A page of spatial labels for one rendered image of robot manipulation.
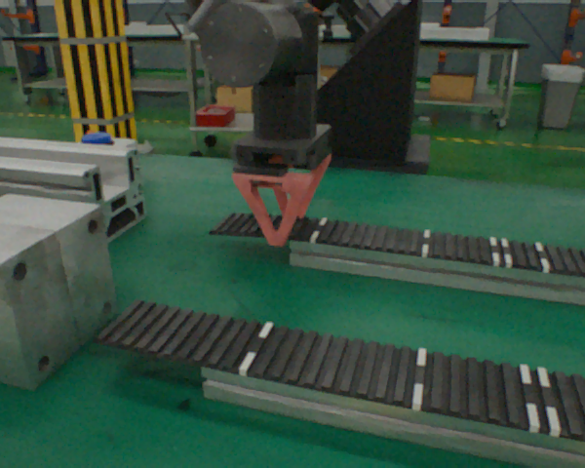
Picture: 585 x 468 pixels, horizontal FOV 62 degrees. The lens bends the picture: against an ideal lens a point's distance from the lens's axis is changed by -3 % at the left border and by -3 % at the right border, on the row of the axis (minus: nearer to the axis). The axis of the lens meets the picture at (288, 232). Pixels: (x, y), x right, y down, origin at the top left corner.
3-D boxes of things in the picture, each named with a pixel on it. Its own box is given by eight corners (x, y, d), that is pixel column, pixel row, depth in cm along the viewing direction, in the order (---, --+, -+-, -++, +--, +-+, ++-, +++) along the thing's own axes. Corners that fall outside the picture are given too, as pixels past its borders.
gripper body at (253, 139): (230, 165, 42) (226, 75, 39) (269, 138, 51) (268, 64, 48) (304, 172, 41) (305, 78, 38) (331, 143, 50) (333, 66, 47)
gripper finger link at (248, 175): (233, 251, 46) (229, 149, 42) (260, 221, 52) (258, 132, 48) (305, 260, 44) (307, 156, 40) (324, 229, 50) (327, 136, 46)
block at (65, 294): (136, 297, 43) (120, 193, 39) (33, 392, 32) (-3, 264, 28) (52, 282, 45) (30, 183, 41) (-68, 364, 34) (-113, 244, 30)
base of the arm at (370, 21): (410, 6, 86) (359, 55, 91) (379, -29, 85) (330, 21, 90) (409, 4, 78) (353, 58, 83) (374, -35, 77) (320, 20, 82)
